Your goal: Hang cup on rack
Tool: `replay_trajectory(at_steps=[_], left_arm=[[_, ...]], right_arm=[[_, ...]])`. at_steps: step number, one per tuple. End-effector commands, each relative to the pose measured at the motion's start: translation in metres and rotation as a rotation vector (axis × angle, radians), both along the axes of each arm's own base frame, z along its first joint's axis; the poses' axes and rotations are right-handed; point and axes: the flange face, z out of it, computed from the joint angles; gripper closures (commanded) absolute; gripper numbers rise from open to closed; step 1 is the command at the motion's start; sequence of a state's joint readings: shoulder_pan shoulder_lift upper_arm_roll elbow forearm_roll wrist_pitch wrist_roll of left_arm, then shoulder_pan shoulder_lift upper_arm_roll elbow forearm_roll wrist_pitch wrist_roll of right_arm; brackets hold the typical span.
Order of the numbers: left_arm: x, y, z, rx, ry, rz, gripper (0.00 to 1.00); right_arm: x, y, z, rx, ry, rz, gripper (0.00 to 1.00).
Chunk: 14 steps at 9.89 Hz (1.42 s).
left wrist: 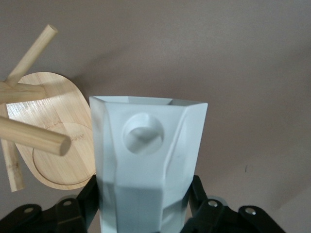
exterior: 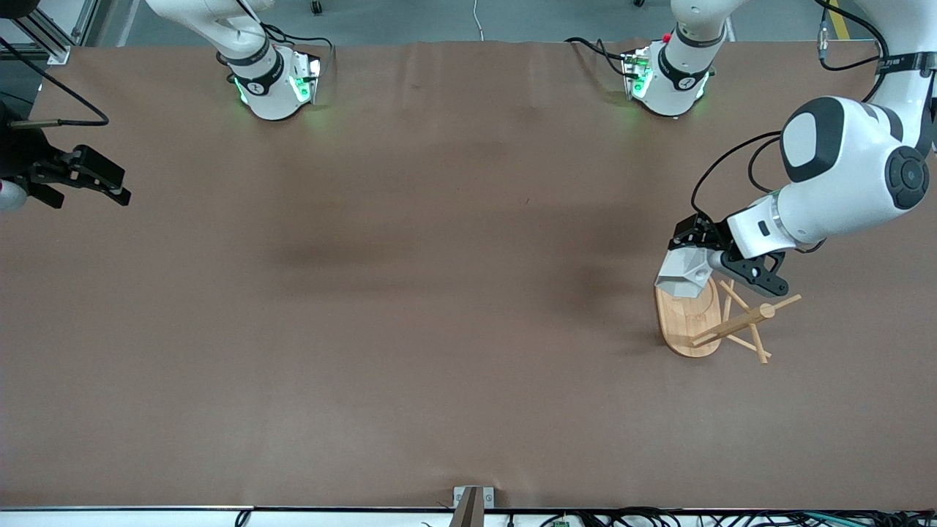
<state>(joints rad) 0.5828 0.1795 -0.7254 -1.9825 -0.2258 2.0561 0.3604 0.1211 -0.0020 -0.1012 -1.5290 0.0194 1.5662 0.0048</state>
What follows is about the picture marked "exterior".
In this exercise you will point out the white faceted cup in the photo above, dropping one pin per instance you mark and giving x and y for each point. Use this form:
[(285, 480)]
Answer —
[(681, 274)]

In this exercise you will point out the aluminium frame profile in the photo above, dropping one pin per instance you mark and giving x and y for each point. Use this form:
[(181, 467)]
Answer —
[(51, 40)]

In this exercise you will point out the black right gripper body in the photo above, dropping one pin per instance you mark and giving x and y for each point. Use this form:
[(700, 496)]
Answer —
[(22, 155)]

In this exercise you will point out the brown table cover sheet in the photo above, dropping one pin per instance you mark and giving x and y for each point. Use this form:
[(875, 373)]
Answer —
[(439, 293)]

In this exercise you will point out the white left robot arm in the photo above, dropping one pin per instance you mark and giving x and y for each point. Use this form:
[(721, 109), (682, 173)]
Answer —
[(842, 168)]

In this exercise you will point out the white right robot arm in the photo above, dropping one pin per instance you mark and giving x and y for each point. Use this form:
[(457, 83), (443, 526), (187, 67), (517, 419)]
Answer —
[(271, 95)]

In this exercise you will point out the wooden cup rack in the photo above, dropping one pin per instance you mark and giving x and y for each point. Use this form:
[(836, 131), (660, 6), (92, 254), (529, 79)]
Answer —
[(684, 329)]

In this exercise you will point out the grey metal table bracket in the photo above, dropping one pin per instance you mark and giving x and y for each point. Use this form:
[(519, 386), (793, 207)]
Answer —
[(489, 496)]

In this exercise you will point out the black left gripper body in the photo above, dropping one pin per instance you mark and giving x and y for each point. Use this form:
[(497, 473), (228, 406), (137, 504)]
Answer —
[(710, 233)]

